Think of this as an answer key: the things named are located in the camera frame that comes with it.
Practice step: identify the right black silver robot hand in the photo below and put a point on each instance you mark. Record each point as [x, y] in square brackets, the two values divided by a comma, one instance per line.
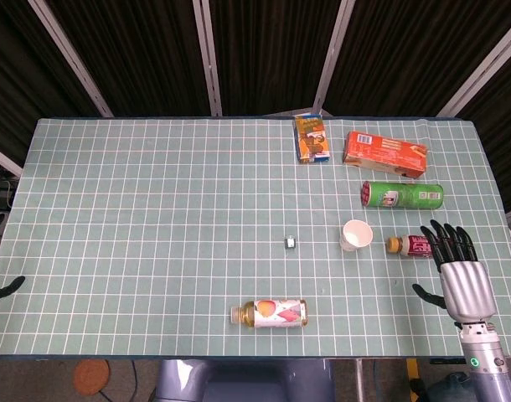
[467, 289]

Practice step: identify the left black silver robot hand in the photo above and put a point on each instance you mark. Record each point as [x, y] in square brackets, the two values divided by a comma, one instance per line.
[0, 291]

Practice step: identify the white paper cup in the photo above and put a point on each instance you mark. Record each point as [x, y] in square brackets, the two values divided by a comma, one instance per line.
[356, 235]

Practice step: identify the small metal cube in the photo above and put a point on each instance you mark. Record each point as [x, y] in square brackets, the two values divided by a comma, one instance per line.
[290, 242]

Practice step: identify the milk tea bottle red label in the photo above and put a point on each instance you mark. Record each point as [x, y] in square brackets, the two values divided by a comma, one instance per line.
[408, 245]

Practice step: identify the green chips can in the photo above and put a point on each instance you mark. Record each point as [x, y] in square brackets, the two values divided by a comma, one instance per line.
[402, 194]

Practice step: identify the round brown cork disc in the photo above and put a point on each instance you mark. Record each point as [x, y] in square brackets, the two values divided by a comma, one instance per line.
[91, 377]

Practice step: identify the metal table leg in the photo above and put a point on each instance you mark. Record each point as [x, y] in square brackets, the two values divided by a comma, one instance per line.
[359, 381]

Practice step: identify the long orange-red carton box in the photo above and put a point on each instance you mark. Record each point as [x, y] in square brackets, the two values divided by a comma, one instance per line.
[385, 153]

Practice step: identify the green grid tablecloth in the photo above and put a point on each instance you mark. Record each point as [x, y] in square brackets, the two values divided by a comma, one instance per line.
[155, 234]

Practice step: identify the juice bottle with fruit label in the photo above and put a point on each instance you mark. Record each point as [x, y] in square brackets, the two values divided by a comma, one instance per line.
[276, 313]

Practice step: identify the orange and blue snack box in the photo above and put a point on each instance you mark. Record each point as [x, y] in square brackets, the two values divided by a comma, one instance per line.
[312, 140]

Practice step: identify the blue-grey robot torso base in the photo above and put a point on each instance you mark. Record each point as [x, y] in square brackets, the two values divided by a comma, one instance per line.
[247, 381]

